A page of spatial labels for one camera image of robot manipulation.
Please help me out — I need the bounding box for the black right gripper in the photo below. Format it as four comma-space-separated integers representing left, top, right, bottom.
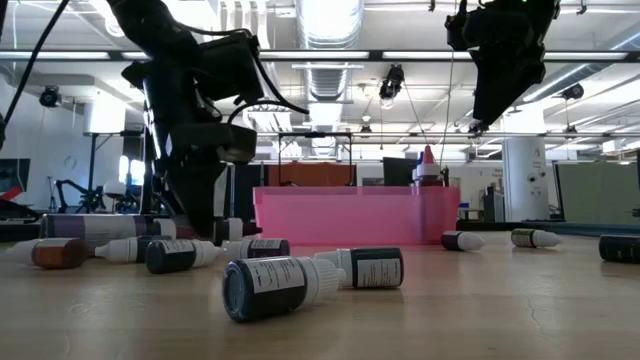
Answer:
464, 0, 561, 127

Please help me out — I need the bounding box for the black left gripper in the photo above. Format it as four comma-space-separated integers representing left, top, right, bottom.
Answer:
144, 59, 259, 240

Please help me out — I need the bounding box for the small black dropper bottle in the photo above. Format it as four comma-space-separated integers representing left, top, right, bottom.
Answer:
144, 238, 224, 275
598, 233, 640, 265
93, 234, 174, 265

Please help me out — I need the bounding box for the small purple dropper bottle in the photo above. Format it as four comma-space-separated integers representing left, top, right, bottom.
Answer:
221, 237, 292, 262

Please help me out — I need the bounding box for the large purple food coloring bottle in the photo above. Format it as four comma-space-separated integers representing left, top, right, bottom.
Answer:
38, 213, 201, 242

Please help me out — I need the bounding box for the large red food coloring bottle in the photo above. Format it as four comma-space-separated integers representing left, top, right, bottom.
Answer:
413, 144, 447, 189

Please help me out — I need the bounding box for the small dark blue dropper bottle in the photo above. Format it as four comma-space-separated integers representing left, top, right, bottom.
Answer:
221, 255, 348, 324

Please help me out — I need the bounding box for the small orange dropper bottle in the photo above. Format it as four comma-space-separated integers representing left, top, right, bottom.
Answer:
3, 237, 91, 271

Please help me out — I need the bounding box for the small navy dropper bottle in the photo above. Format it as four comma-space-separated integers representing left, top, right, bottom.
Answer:
440, 229, 486, 253

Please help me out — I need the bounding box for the small dark green dropper bottle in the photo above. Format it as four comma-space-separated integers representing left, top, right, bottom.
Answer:
313, 246, 405, 291

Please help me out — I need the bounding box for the black upright panel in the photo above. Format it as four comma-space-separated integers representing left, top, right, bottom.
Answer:
228, 163, 256, 220

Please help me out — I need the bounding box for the white round seat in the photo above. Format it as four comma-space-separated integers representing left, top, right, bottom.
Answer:
102, 180, 127, 199

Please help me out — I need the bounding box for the orange board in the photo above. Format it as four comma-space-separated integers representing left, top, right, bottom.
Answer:
267, 162, 357, 188

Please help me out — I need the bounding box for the white round column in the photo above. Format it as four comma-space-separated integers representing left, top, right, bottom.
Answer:
501, 109, 551, 223

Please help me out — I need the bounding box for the grey cabinet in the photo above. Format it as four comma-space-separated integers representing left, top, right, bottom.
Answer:
481, 184, 505, 223

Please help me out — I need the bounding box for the black monitor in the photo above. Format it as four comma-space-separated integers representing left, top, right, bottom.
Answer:
382, 156, 419, 188

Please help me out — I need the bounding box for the pink translucent plastic bin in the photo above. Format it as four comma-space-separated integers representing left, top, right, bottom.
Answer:
252, 185, 462, 247

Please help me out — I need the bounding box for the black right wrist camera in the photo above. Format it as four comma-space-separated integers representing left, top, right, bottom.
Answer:
444, 9, 476, 52

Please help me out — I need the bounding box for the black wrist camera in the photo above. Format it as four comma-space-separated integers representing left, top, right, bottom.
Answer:
198, 30, 267, 107
444, 9, 476, 52

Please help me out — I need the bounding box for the black hanging overhead camera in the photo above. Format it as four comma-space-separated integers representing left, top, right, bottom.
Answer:
378, 63, 405, 101

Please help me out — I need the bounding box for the black overhead frame beam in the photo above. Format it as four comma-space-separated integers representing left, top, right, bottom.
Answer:
0, 48, 640, 63

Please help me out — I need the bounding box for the black metal rack frame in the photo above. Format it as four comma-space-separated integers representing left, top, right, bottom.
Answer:
277, 131, 354, 188

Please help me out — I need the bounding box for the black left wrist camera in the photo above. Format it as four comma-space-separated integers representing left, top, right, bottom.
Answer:
198, 30, 267, 107

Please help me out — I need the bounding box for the black table edge rail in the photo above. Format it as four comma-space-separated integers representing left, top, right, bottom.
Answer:
0, 218, 640, 244

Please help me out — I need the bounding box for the grey-green partition wall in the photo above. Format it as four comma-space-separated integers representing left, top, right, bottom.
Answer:
553, 161, 640, 225

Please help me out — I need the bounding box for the silver ventilation duct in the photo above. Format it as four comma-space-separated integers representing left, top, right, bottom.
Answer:
293, 0, 366, 126

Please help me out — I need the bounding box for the dark wall screen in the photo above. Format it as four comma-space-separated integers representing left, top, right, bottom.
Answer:
0, 158, 31, 194

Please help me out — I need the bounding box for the black cable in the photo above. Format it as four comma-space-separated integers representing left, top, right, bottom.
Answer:
0, 0, 71, 151

